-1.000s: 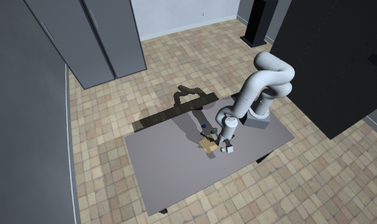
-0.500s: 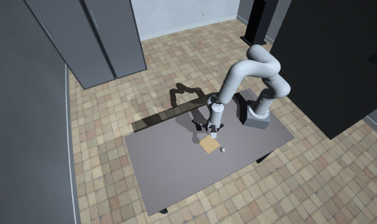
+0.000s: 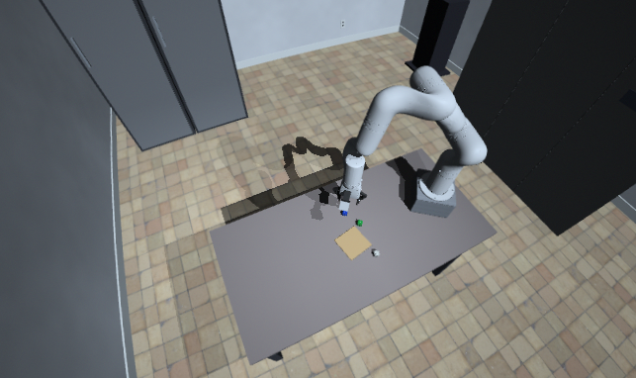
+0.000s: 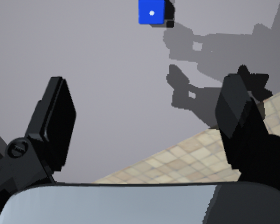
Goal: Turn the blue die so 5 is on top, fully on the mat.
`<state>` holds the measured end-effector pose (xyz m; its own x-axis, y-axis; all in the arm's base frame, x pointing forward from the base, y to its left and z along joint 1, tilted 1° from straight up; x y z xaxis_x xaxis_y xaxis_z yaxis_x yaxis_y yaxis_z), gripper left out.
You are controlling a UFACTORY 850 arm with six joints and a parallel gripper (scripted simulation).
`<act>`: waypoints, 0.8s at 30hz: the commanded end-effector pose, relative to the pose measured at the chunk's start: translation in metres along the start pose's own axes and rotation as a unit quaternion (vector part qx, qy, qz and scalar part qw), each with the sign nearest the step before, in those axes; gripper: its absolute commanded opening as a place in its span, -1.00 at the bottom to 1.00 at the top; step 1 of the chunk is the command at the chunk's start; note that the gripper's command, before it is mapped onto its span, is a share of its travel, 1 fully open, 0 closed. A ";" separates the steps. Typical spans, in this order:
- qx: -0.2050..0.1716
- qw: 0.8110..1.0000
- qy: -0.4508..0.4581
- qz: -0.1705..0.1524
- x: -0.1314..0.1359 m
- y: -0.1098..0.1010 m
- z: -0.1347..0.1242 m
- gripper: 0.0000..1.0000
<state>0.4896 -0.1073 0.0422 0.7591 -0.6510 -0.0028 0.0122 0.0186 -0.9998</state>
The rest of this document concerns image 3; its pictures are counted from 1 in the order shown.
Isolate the beige flat mat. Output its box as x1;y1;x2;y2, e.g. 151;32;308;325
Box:
334;227;372;260

